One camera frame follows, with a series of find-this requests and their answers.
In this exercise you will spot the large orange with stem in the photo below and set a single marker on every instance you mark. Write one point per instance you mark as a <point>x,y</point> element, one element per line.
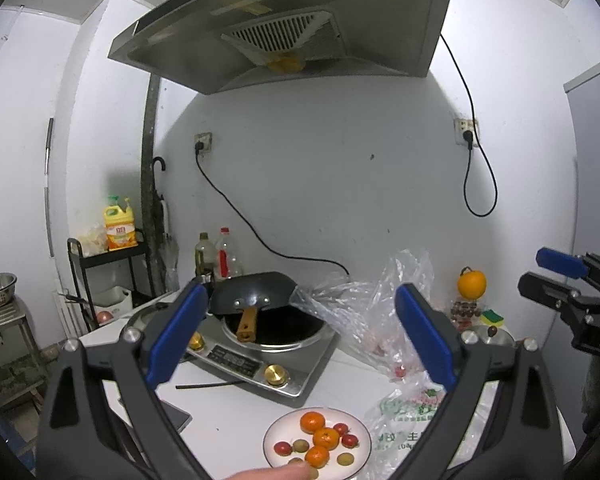
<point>471,285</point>

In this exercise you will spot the pile of brown dates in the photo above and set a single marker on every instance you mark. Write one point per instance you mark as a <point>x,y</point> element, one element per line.
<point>465,310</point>

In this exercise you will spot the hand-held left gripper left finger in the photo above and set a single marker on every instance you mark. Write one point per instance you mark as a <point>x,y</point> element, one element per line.
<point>177,335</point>

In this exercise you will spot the steel range hood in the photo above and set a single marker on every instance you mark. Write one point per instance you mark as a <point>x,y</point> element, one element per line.
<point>180,35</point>

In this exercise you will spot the white round plate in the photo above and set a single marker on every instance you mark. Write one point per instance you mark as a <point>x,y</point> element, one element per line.
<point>280,430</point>

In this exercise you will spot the white plastic box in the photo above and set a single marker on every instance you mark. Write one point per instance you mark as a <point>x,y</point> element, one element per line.
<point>112,302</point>

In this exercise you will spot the grey wall pipe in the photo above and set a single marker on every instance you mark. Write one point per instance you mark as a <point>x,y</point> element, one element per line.
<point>49,185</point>

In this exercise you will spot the dark oil bottle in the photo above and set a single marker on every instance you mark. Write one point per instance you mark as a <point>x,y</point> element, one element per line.
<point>204,257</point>

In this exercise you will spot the wall socket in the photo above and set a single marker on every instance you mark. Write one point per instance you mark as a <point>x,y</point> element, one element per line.
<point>459,125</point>
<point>206,137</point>

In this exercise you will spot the black metal rack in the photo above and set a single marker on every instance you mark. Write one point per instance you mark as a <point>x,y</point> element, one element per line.
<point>76,280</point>

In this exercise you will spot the yellow-green round fruit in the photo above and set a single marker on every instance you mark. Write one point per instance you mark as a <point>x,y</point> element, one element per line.
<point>300,445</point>
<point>296,460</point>

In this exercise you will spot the clear plastic tub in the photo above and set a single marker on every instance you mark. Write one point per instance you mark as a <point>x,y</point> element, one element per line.
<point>460,324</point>

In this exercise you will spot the person's left hand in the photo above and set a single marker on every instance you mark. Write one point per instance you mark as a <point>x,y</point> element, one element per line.
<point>275,474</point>

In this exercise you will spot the metal stand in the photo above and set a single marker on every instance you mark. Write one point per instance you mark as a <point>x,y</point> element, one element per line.
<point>15,311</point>

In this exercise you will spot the steel lid with brown knob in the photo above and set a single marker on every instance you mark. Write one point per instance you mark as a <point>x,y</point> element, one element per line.
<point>500,338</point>

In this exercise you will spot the steel induction cooker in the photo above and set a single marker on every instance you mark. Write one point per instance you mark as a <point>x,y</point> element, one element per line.
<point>302,362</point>

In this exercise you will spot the yellow detergent bottle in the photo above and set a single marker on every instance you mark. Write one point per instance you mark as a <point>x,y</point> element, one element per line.
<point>120,230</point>

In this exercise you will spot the red onion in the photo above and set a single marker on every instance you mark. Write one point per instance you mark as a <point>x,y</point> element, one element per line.
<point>104,316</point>

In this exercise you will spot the dark drain pipe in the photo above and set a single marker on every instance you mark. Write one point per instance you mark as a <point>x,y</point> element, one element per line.
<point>148,160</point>

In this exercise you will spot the clear bottle with red cap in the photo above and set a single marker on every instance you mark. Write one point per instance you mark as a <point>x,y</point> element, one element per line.
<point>227,260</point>

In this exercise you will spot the black chopstick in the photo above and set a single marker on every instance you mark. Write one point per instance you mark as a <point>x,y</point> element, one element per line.
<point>205,385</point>

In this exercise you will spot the silver smartphone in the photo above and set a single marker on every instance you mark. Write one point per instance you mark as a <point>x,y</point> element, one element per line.
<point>177,417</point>

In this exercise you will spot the crumpled white bag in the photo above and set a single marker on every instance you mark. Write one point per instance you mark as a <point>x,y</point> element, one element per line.
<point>92,241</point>

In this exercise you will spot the black umbrella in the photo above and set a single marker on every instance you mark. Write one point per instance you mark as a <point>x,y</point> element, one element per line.
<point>157,195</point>

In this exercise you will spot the clear plastic bag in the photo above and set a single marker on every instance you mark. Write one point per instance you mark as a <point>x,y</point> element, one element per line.
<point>360,310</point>

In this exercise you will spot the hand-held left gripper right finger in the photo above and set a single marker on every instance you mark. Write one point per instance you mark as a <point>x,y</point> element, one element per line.
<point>425,335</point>

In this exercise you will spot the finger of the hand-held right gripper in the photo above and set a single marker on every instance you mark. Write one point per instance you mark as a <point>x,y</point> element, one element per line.
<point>540,286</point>
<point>560,261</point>

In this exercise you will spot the yellow green sponge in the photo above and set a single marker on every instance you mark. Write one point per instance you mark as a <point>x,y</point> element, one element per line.
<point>492,317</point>

